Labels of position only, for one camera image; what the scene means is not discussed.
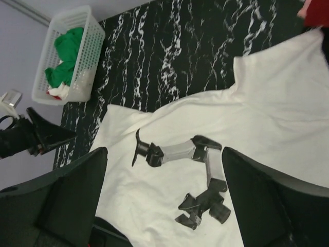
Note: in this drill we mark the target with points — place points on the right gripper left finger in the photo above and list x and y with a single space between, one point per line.
57 208

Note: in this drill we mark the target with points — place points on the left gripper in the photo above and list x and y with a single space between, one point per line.
38 136

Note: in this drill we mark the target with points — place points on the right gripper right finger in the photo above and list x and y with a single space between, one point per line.
273 208

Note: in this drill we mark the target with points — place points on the white t shirt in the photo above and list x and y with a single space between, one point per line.
165 183

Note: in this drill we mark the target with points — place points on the red white garment in basket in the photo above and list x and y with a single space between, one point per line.
60 92

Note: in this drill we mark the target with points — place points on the white plastic basket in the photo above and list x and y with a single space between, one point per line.
87 57

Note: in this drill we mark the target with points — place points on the green t shirt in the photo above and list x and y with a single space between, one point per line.
67 46

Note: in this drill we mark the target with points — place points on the folded pink t shirt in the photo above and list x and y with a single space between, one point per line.
303 11

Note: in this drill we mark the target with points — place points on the folded red t shirt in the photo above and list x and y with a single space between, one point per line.
317 13

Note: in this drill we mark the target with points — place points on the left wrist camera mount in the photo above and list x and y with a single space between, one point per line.
9 102

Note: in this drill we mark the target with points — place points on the left aluminium frame post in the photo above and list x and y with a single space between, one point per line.
29 11

